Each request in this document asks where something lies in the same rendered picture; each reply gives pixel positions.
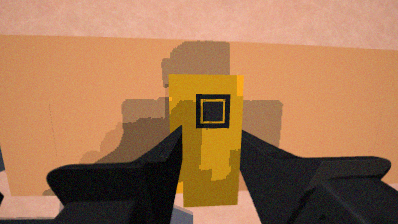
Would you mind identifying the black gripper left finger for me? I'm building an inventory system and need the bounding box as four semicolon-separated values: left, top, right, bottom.
46;125;183;224

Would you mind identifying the tan panel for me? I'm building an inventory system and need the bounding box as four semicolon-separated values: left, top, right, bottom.
0;35;398;197

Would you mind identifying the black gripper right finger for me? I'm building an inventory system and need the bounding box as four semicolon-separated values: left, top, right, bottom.
240;130;391;224

